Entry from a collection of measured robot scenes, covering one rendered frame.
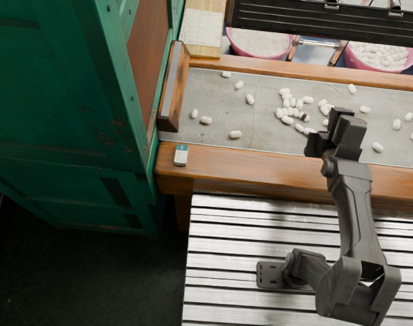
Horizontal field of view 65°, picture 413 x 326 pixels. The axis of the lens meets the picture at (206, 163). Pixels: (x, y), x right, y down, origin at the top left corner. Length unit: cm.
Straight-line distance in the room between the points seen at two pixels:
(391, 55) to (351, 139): 73
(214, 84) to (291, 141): 32
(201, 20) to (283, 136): 53
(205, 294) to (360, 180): 51
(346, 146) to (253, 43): 67
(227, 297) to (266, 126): 53
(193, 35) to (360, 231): 88
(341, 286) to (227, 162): 51
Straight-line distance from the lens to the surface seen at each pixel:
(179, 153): 94
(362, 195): 67
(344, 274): 57
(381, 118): 123
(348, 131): 73
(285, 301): 99
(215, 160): 95
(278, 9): 86
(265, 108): 110
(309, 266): 78
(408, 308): 113
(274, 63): 120
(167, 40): 107
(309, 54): 140
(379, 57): 140
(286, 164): 99
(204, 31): 124
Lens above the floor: 162
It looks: 65 degrees down
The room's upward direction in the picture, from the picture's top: 6 degrees clockwise
